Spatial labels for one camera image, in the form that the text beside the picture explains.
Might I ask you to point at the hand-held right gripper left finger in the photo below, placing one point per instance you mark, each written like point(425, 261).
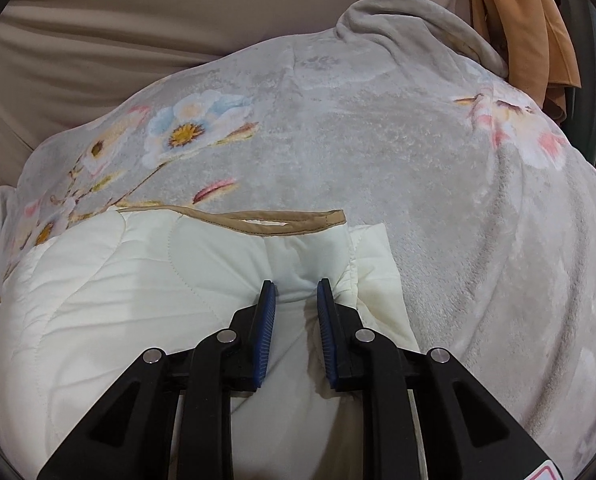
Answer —
point(265, 330)

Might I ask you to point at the beige backdrop sheet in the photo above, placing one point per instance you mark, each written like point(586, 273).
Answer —
point(128, 35)

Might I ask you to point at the grey floral blanket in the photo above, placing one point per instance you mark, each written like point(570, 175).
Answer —
point(378, 150)

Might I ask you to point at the cream quilted jacket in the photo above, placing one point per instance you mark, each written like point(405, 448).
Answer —
point(128, 310)

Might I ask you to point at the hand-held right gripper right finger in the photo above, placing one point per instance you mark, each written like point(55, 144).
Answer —
point(328, 330)

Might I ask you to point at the orange cloth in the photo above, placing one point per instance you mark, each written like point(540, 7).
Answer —
point(528, 20)

